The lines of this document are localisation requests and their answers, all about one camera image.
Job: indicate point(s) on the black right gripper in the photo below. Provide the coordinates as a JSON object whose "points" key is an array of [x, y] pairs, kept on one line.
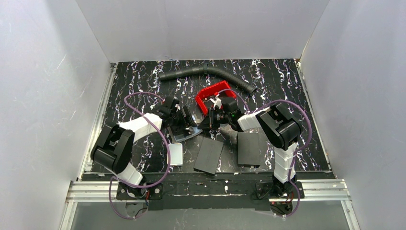
{"points": [[212, 117]]}

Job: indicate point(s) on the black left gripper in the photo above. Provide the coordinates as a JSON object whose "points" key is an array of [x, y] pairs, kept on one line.
{"points": [[184, 119]]}

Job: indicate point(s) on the red plastic tray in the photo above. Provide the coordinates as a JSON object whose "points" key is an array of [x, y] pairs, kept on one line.
{"points": [[205, 98]]}

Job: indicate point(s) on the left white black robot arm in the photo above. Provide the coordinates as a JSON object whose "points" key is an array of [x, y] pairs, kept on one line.
{"points": [[114, 145]]}

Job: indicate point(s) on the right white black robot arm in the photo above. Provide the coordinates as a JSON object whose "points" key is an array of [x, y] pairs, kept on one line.
{"points": [[279, 125]]}

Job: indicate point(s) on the black card left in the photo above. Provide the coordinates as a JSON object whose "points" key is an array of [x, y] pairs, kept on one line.
{"points": [[208, 156]]}

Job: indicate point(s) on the black card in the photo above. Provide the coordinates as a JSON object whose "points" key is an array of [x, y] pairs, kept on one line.
{"points": [[208, 156], [248, 151]]}

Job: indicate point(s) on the black card right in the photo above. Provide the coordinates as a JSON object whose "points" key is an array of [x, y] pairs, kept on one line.
{"points": [[248, 151]]}

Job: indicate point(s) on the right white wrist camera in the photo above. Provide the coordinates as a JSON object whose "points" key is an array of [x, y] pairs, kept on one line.
{"points": [[217, 103]]}

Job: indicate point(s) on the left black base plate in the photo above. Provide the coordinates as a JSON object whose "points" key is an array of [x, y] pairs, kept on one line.
{"points": [[125, 192]]}

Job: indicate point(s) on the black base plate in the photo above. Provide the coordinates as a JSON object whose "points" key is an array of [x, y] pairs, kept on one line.
{"points": [[125, 192], [268, 190]]}

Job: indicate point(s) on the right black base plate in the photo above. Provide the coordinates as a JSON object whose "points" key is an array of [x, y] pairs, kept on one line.
{"points": [[268, 190]]}

